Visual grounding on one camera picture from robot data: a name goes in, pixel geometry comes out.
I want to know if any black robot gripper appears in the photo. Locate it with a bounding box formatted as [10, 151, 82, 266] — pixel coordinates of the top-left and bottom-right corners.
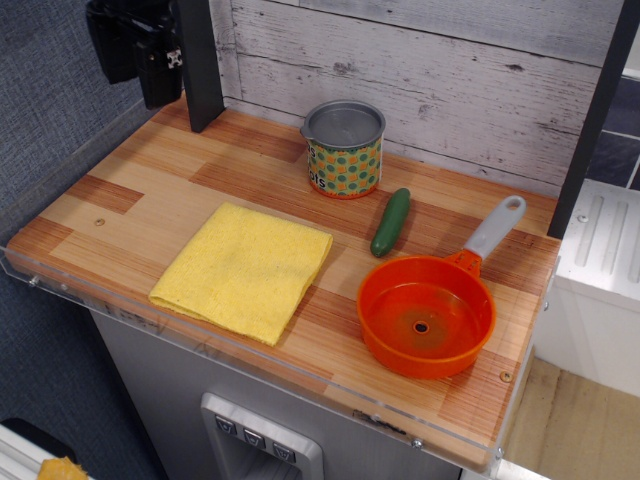
[85, 1, 183, 109]

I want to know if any peas and carrots toy can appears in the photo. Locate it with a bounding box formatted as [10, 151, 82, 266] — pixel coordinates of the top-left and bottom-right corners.
[300, 100, 386, 200]

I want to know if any yellow folded cloth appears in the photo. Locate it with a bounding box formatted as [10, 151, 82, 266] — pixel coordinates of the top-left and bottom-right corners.
[149, 203, 333, 346]

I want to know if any green toy cucumber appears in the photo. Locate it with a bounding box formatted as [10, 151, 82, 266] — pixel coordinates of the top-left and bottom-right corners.
[370, 188, 411, 258]

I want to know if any grey toy fridge cabinet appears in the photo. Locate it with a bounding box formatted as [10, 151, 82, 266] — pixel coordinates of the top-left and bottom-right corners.
[94, 312, 461, 479]

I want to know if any clear acrylic table guard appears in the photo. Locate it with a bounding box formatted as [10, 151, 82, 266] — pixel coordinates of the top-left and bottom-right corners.
[1, 80, 559, 479]

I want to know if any silver water dispenser panel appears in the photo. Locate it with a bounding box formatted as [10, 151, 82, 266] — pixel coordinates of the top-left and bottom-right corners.
[200, 393, 324, 479]

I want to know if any yellow object bottom left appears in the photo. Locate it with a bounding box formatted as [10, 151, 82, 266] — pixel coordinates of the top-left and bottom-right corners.
[36, 457, 89, 480]

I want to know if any white toy sink unit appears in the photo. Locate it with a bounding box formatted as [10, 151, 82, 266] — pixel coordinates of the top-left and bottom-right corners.
[533, 178, 640, 399]

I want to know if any black left shelf post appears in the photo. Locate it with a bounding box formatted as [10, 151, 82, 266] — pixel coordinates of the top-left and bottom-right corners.
[172, 0, 225, 133]

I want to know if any black shelf post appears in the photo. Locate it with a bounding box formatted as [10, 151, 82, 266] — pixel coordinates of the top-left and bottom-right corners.
[547, 0, 639, 240]
[172, 0, 225, 133]

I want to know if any orange toy pan grey handle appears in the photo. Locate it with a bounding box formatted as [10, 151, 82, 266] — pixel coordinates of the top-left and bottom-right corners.
[356, 195, 527, 379]

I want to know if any black right shelf post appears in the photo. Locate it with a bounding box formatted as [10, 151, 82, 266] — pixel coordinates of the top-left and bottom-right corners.
[547, 0, 639, 240]

